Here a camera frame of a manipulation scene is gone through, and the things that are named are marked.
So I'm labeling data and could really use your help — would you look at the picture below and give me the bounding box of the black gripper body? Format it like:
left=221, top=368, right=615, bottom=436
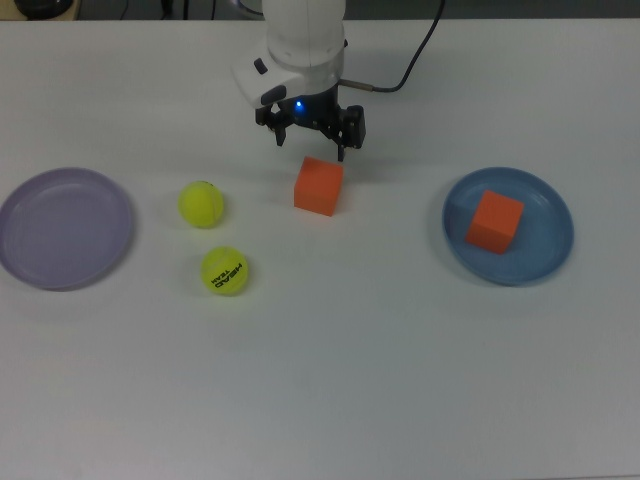
left=278, top=85, right=347, bottom=127

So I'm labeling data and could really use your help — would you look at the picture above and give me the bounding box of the blue plate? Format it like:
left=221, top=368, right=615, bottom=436
left=441, top=166, right=575, bottom=287

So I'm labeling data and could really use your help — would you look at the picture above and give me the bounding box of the yellow tennis ball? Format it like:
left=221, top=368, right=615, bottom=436
left=200, top=245, right=250, bottom=297
left=177, top=180, right=225, bottom=229

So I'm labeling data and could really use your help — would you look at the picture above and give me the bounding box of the purple plate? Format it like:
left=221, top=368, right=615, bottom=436
left=0, top=167, right=135, bottom=292

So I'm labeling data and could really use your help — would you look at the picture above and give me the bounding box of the black round object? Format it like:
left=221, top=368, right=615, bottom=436
left=13, top=0, right=76, bottom=20

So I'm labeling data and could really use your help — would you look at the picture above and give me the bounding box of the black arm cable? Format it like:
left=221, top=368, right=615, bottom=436
left=339, top=0, right=447, bottom=95

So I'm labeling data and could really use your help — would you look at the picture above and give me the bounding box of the orange foam cube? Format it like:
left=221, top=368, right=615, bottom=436
left=464, top=189, right=525, bottom=255
left=293, top=155, right=345, bottom=218

